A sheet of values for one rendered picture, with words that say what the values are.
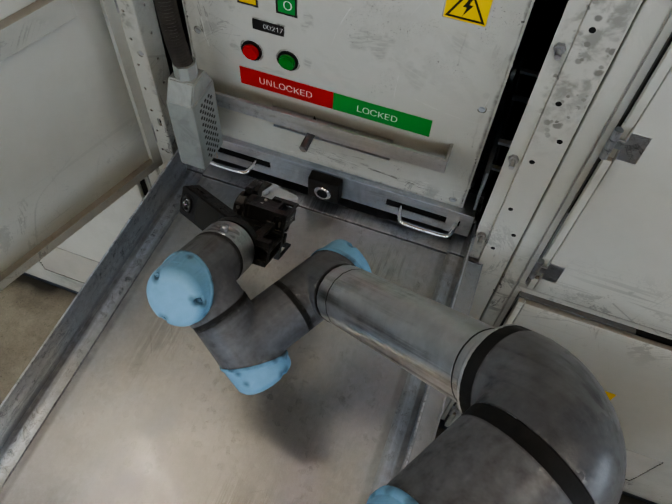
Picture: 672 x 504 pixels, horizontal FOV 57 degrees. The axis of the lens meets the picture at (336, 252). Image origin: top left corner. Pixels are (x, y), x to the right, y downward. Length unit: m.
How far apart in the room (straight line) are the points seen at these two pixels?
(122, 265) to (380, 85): 0.53
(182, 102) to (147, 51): 0.12
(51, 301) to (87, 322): 1.09
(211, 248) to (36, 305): 1.48
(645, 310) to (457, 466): 0.75
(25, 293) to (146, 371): 1.23
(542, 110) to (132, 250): 0.71
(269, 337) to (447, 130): 0.43
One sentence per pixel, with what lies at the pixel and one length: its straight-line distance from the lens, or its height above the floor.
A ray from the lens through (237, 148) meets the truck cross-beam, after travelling 1.17.
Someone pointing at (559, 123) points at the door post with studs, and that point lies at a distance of 0.87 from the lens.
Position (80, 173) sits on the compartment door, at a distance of 1.18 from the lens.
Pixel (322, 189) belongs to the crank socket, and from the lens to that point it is 1.10.
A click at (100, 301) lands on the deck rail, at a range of 1.10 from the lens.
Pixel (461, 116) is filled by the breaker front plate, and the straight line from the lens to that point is 0.95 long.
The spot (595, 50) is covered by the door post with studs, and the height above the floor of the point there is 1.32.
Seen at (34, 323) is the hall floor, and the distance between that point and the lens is 2.15.
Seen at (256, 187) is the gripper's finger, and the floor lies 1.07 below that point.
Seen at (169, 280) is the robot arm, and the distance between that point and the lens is 0.69.
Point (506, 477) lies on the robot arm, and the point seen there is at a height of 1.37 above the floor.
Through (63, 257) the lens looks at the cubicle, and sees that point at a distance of 1.89.
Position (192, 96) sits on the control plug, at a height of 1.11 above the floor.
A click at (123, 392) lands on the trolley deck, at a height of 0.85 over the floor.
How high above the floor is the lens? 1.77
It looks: 57 degrees down
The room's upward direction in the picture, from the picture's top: 4 degrees clockwise
